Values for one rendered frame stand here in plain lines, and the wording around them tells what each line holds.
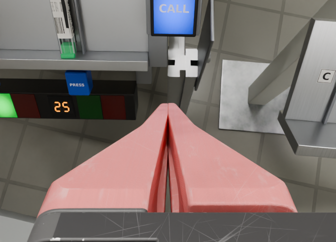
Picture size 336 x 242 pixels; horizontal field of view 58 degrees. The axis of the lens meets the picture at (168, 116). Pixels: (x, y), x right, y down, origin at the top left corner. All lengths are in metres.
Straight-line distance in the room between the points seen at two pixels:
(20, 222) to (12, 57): 0.23
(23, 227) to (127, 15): 0.31
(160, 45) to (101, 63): 0.06
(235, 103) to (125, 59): 0.79
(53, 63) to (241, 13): 0.96
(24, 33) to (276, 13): 1.02
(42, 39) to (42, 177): 0.79
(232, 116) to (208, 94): 0.11
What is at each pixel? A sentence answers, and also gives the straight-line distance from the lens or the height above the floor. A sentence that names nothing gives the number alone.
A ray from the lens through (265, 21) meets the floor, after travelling 1.22.
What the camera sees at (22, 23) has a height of 0.74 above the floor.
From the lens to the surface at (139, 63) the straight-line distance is 0.31.
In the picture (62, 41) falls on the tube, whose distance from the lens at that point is 0.33.
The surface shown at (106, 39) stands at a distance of 0.33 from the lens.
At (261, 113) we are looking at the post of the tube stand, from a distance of 1.09.
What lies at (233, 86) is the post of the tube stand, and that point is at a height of 0.01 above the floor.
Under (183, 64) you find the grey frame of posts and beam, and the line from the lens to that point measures 0.41.
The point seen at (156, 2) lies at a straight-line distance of 0.27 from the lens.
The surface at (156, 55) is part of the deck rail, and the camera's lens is 0.32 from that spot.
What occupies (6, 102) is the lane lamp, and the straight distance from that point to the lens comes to 0.43.
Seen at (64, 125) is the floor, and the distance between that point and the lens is 1.10.
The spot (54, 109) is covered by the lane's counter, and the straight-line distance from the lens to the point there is 0.41.
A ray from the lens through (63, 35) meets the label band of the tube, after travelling 0.33.
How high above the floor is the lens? 1.03
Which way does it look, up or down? 79 degrees down
